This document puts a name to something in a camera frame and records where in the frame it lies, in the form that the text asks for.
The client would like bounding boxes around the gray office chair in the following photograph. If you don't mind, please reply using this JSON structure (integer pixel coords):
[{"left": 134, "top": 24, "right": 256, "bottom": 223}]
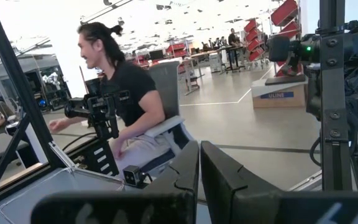
[{"left": 144, "top": 60, "right": 196, "bottom": 177}]

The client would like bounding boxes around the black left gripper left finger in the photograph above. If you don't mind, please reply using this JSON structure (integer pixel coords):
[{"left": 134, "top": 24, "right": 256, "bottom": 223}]
[{"left": 30, "top": 140, "right": 200, "bottom": 224}]

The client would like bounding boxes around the clear plastic basket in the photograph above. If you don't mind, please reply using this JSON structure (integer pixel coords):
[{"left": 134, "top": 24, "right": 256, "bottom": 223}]
[{"left": 0, "top": 166, "right": 126, "bottom": 224}]

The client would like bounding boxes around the red bin rack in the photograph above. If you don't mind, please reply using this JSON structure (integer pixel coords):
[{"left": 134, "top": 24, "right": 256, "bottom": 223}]
[
  {"left": 270, "top": 0, "right": 301, "bottom": 77},
  {"left": 244, "top": 18, "right": 265, "bottom": 62}
]

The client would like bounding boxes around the wooden top desk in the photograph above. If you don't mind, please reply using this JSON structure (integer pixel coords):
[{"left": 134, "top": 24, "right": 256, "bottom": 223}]
[{"left": 178, "top": 49, "right": 229, "bottom": 96}]

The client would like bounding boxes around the cardboard box blue label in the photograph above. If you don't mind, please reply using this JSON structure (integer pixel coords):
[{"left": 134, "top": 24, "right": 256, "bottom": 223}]
[{"left": 250, "top": 77, "right": 310, "bottom": 109}]

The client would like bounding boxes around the black aluminium table frame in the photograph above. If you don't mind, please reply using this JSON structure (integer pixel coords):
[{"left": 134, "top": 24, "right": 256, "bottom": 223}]
[{"left": 0, "top": 0, "right": 358, "bottom": 212}]

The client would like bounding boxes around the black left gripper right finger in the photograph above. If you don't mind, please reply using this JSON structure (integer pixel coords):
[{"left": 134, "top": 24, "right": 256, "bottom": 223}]
[{"left": 199, "top": 140, "right": 358, "bottom": 224}]

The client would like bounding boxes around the small black camera box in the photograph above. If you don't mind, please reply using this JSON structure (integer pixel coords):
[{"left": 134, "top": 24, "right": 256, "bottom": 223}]
[{"left": 122, "top": 164, "right": 153, "bottom": 189}]

